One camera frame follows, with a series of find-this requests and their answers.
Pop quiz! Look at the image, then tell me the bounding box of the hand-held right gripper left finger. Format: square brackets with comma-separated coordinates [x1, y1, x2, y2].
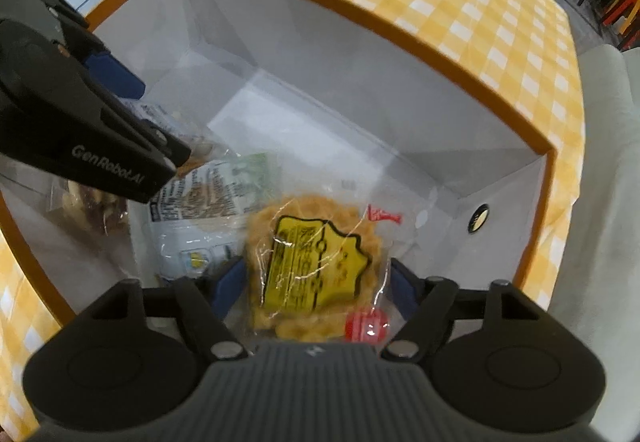
[107, 256, 251, 362]

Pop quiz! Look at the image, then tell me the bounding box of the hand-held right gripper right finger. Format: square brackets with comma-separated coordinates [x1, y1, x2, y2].
[380, 256, 527, 364]

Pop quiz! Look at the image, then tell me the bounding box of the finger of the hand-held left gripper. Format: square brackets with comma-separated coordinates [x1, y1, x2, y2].
[47, 5, 147, 102]
[100, 105, 193, 183]

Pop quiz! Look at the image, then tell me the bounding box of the potato chips packet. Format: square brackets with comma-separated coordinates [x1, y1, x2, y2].
[147, 153, 283, 287]

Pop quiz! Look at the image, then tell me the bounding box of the clear waffle cookie packet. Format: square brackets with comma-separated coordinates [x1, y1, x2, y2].
[235, 189, 406, 348]

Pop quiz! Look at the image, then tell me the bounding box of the clear mixed snack bag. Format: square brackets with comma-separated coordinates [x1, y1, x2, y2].
[47, 101, 232, 237]

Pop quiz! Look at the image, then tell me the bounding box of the orange cardboard box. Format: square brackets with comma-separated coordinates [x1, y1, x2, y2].
[0, 0, 557, 329]

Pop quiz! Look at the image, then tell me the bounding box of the grey sofa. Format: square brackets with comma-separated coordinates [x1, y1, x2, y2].
[542, 45, 640, 428]

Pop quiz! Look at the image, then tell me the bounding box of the yellow checked tablecloth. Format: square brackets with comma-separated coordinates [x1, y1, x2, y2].
[0, 0, 587, 442]

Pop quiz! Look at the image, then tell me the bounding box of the orange stool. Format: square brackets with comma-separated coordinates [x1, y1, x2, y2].
[597, 0, 640, 37]

